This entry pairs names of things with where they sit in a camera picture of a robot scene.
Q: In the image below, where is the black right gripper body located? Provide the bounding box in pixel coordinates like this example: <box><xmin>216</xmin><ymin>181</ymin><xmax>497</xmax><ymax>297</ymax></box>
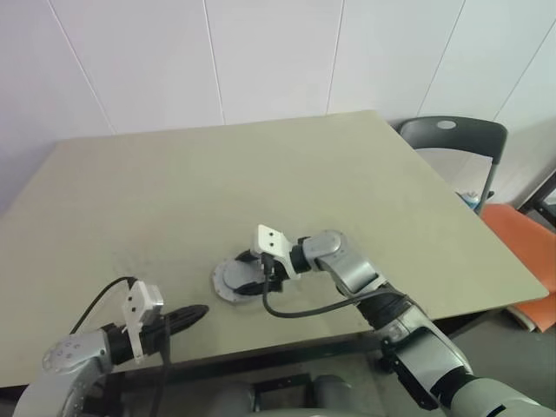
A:
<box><xmin>261</xmin><ymin>255</ymin><xmax>288</xmax><ymax>294</ymax></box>

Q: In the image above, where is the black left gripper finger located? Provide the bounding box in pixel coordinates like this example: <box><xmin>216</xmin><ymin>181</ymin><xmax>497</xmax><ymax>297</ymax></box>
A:
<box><xmin>166</xmin><ymin>304</ymin><xmax>210</xmax><ymax>324</ymax></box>
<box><xmin>168</xmin><ymin>314</ymin><xmax>206</xmax><ymax>337</ymax></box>

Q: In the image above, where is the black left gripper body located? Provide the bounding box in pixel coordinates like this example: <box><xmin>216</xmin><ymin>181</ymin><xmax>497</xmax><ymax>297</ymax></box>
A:
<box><xmin>142</xmin><ymin>319</ymin><xmax>170</xmax><ymax>351</ymax></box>

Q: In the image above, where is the round motor housing with windings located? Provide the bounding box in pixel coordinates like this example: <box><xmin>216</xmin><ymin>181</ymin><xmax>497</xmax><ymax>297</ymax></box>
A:
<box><xmin>210</xmin><ymin>255</ymin><xmax>271</xmax><ymax>308</ymax></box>

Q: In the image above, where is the black plastic chair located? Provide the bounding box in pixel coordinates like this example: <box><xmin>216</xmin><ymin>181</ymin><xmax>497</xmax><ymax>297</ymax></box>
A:
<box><xmin>396</xmin><ymin>116</ymin><xmax>510</xmax><ymax>216</ymax></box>

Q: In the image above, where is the orange seat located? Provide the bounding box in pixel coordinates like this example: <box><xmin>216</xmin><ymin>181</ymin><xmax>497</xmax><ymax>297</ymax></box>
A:
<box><xmin>480</xmin><ymin>203</ymin><xmax>556</xmax><ymax>334</ymax></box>

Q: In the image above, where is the white flat board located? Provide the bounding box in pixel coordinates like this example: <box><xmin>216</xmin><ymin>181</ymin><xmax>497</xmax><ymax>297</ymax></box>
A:
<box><xmin>505</xmin><ymin>303</ymin><xmax>539</xmax><ymax>334</ymax></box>

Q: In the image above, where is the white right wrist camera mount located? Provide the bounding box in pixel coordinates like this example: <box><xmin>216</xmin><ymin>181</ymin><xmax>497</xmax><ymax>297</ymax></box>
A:
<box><xmin>253</xmin><ymin>223</ymin><xmax>301</xmax><ymax>280</ymax></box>

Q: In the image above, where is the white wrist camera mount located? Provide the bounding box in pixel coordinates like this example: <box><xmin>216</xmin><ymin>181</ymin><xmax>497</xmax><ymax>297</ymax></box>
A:
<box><xmin>122</xmin><ymin>281</ymin><xmax>165</xmax><ymax>366</ymax></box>
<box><xmin>253</xmin><ymin>223</ymin><xmax>301</xmax><ymax>280</ymax></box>

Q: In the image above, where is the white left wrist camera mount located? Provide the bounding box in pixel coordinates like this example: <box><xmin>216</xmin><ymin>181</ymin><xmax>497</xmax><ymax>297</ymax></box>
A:
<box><xmin>122</xmin><ymin>281</ymin><xmax>165</xmax><ymax>366</ymax></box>

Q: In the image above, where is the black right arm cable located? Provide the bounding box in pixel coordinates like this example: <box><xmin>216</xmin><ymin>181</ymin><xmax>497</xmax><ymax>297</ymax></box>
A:
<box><xmin>261</xmin><ymin>253</ymin><xmax>410</xmax><ymax>319</ymax></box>

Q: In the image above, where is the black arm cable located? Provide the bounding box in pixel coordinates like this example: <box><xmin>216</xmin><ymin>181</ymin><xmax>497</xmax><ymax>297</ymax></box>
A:
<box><xmin>68</xmin><ymin>276</ymin><xmax>135</xmax><ymax>336</ymax></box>
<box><xmin>261</xmin><ymin>253</ymin><xmax>410</xmax><ymax>319</ymax></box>

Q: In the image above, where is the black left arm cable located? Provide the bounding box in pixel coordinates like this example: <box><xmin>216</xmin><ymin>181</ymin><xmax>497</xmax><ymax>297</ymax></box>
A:
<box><xmin>68</xmin><ymin>276</ymin><xmax>135</xmax><ymax>336</ymax></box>

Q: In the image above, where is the black table frame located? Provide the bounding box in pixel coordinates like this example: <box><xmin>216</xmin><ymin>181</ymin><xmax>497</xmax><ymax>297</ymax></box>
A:
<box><xmin>0</xmin><ymin>307</ymin><xmax>514</xmax><ymax>393</ymax></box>

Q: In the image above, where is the black bracket on robot body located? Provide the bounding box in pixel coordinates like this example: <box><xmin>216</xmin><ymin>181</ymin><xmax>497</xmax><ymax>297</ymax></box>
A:
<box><xmin>251</xmin><ymin>374</ymin><xmax>316</xmax><ymax>410</ymax></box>

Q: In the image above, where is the black metal frame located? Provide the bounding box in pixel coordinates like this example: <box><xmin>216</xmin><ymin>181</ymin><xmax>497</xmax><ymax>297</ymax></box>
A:
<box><xmin>518</xmin><ymin>159</ymin><xmax>556</xmax><ymax>228</ymax></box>

